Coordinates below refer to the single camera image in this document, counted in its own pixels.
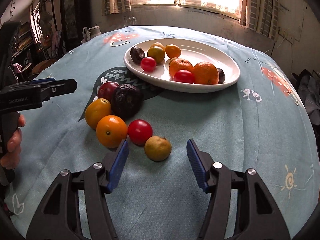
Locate small yellow-green lime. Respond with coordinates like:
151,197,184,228
147,46,165,64

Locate dark brown passion fruit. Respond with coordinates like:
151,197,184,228
217,68,225,84

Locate large textured orange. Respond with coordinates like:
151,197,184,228
192,62,219,85

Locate person's left hand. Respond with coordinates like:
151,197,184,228
1,115,26,170

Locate yellow-orange citrus fruit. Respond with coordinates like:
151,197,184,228
85,98,112,129

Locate dark red plum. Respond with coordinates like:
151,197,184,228
97,81,119,102

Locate white ceramic jug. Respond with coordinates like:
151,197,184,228
81,25,101,43

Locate smooth orange in pile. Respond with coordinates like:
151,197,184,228
96,115,127,148

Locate wrinkled dark passion fruit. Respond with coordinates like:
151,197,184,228
111,84,143,120

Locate dark striped passion fruit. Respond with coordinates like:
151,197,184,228
130,46,145,65

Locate red cherry tomato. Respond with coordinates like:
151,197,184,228
127,119,153,146

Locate red tomato left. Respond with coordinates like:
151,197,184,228
140,57,157,72

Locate small yellow fruit on plate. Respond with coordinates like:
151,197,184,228
150,42,165,51

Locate small yellow-brown lime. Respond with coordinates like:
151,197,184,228
144,136,172,162

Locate small greenish-yellow lime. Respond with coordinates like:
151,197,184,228
165,44,181,59

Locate orange tangerine on plate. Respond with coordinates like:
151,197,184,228
168,58,193,78

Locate red tomato near gripper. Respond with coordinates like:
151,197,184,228
173,70,195,83

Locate white oval plate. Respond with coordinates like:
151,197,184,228
124,38,240,93

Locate pile of grey clothes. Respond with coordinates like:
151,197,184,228
292,69,319,126

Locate right checkered curtain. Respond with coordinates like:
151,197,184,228
239,0,279,40

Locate dark framed wall picture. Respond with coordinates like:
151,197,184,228
60,0,91,51

